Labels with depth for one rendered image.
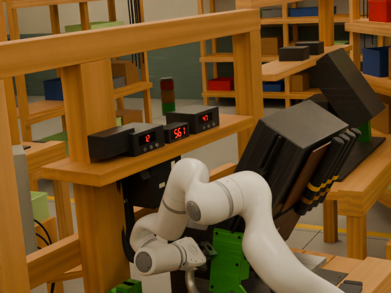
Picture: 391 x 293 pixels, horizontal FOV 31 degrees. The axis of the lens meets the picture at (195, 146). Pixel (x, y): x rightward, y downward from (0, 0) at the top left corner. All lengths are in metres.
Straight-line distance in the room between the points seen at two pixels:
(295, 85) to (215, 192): 9.57
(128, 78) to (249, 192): 7.26
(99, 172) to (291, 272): 0.70
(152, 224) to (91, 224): 0.33
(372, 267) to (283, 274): 1.32
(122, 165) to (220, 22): 0.87
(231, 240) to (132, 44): 0.72
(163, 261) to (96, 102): 0.54
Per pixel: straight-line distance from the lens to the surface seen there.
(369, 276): 2.88
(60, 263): 2.31
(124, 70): 8.89
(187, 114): 2.50
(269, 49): 11.30
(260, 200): 1.74
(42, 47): 2.05
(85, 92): 2.17
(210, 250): 2.32
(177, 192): 1.86
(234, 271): 2.31
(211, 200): 1.67
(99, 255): 2.31
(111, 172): 2.11
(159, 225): 1.98
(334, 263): 3.04
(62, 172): 2.18
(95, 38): 2.21
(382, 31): 5.75
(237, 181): 1.74
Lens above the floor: 2.07
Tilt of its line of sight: 13 degrees down
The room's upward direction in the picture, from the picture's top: 4 degrees counter-clockwise
